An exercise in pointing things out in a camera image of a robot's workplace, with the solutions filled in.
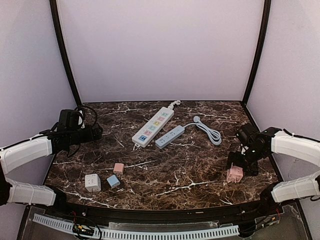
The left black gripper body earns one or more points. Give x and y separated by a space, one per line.
92 132

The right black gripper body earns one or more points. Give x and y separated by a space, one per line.
241 159

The large pink cube socket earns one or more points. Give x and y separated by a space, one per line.
234 174

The grey-blue power strip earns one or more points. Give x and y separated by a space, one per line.
169 136

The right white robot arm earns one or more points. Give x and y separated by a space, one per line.
257 145

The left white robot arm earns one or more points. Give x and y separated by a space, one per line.
42 145

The small pink plug adapter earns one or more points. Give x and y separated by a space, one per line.
118 168

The small blue plug adapter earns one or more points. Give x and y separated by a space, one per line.
113 181

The white cube socket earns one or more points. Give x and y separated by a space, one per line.
92 183

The white multicolour power strip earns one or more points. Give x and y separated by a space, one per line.
145 135

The small circuit board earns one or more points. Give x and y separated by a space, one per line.
83 230

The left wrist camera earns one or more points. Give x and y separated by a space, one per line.
70 120

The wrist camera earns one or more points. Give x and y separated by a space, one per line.
70 120
246 134

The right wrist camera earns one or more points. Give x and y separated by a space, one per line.
246 134

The black front table rail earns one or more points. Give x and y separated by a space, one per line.
151 204

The left black frame post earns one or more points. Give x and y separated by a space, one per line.
63 51

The black frame post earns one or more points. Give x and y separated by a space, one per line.
258 51
63 51

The white slotted cable duct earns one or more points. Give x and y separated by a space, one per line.
133 231

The right black frame post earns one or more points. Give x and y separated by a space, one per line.
258 51

